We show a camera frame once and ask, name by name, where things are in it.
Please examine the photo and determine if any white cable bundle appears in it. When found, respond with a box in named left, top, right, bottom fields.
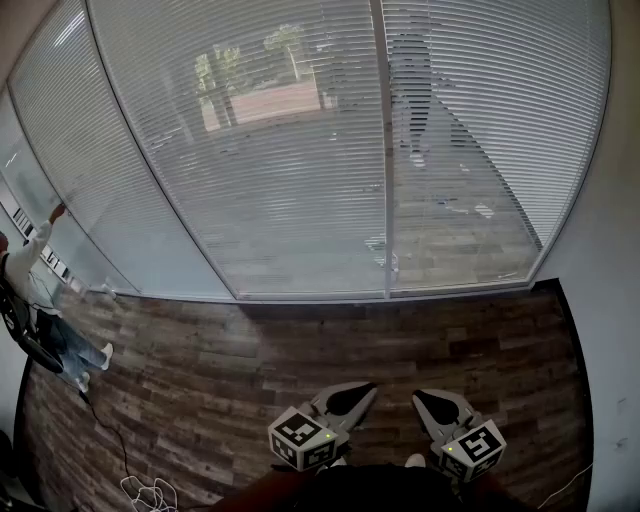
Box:
left=119, top=474, right=180, bottom=512

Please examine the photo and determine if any thin white cable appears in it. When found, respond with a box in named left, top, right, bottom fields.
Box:
left=537, top=462, right=595, bottom=510

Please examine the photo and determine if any person's left forearm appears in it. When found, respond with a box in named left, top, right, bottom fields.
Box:
left=214, top=464, right=306, bottom=512

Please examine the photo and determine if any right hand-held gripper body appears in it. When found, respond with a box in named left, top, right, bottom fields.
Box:
left=430, top=417, right=507, bottom=484

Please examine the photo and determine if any grey metal window post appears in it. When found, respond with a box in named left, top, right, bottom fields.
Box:
left=368, top=0, right=402, bottom=301

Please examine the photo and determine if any wooden planter with plants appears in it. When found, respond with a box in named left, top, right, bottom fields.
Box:
left=193, top=22, right=331, bottom=134

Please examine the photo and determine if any row of small wall frames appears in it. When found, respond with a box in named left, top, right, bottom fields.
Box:
left=10, top=205, right=86, bottom=294

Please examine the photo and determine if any person's black clothing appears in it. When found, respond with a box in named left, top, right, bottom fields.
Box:
left=292, top=463, right=469, bottom=512

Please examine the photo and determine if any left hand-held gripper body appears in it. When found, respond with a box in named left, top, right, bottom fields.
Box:
left=268, top=405, right=351, bottom=472

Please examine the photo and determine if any black floor cable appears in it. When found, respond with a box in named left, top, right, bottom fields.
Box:
left=77, top=389, right=132, bottom=479

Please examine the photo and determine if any person's right forearm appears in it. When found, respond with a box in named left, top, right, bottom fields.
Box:
left=462, top=472, right=526, bottom=512

